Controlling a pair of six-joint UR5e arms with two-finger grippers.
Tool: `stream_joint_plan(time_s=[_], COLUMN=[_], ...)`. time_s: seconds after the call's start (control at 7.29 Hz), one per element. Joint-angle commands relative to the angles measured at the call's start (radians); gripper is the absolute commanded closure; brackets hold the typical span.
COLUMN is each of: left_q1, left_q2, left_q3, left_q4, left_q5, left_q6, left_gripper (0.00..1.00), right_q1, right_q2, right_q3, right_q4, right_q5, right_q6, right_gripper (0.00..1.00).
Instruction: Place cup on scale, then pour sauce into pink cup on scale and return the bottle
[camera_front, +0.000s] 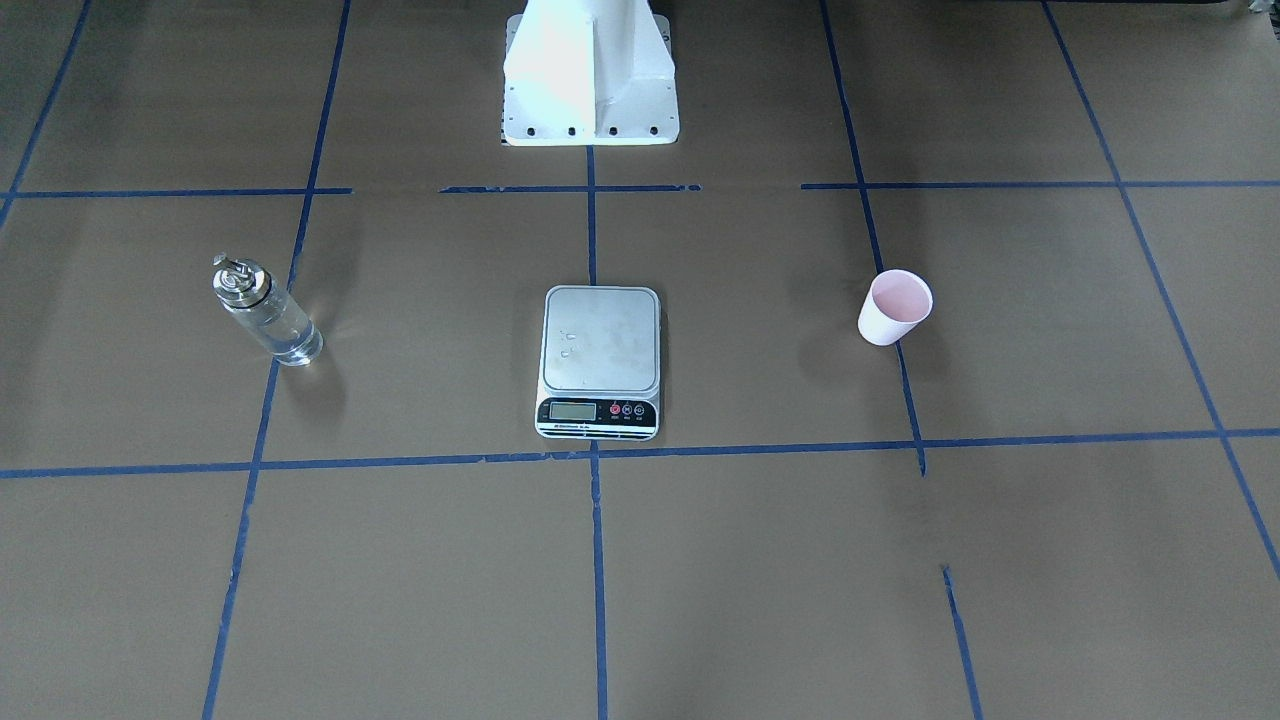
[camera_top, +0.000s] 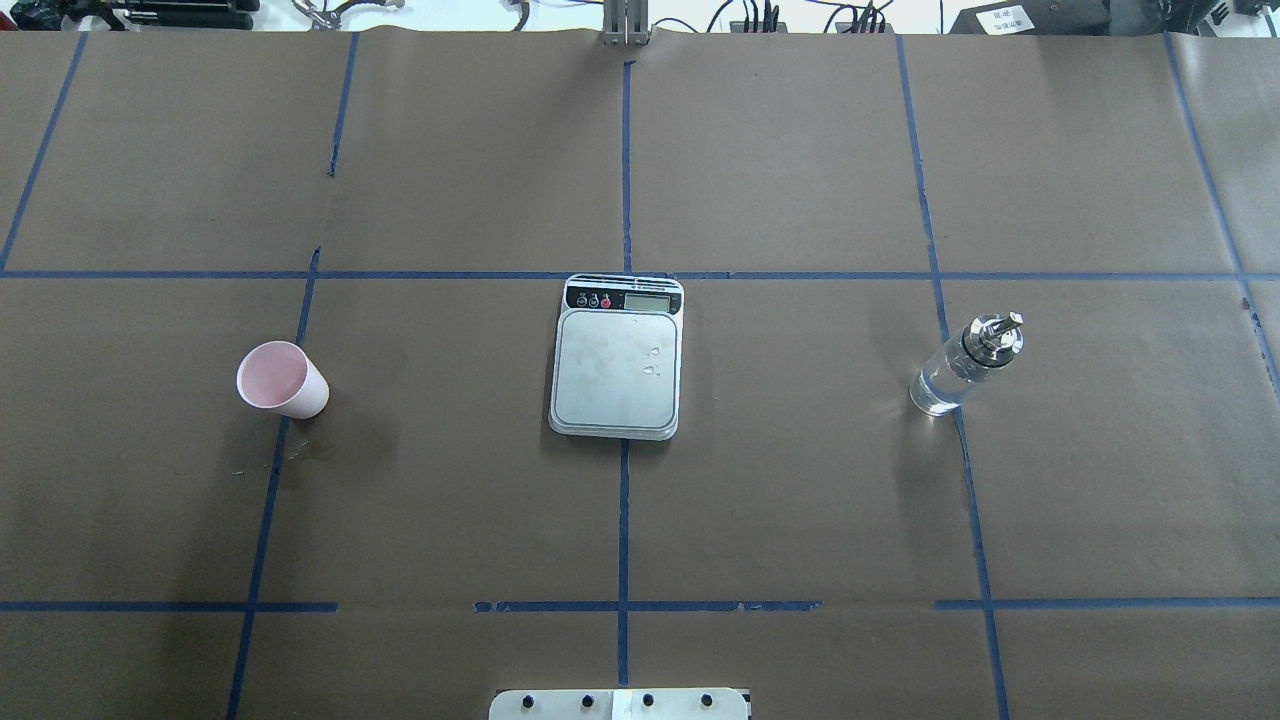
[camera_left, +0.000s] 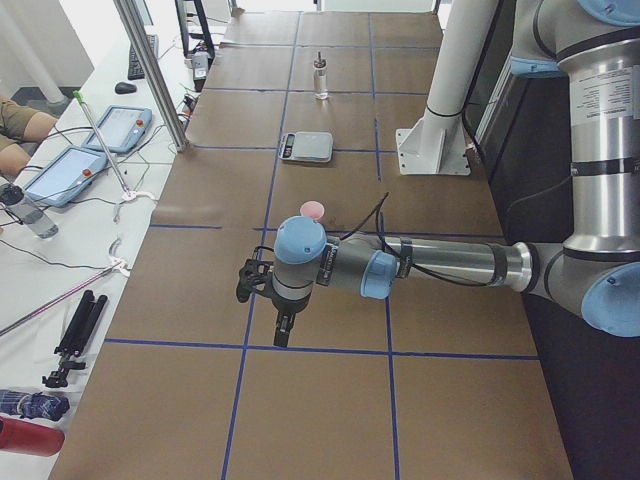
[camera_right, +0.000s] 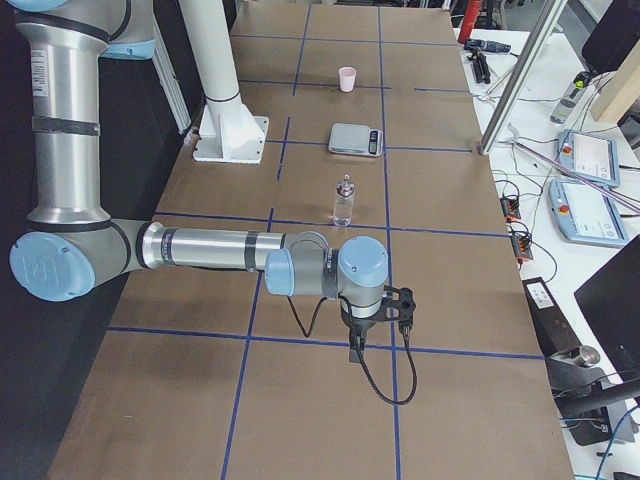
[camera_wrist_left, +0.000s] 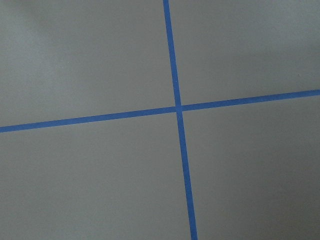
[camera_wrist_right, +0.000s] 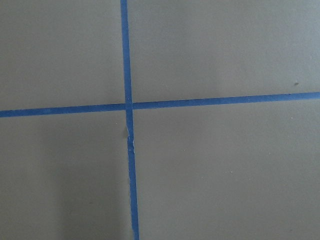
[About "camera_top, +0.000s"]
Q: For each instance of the brown paper table cover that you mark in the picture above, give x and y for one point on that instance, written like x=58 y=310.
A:
x=387 y=375

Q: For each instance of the silver digital kitchen scale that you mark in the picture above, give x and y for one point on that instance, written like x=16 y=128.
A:
x=617 y=363

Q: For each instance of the aluminium profile post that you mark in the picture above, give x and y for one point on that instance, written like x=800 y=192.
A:
x=626 y=22

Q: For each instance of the clear glass sauce bottle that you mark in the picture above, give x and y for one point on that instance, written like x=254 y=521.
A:
x=974 y=356

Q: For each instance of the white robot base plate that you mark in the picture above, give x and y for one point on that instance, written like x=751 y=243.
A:
x=622 y=703

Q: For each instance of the black box with label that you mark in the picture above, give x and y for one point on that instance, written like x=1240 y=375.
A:
x=1054 y=18

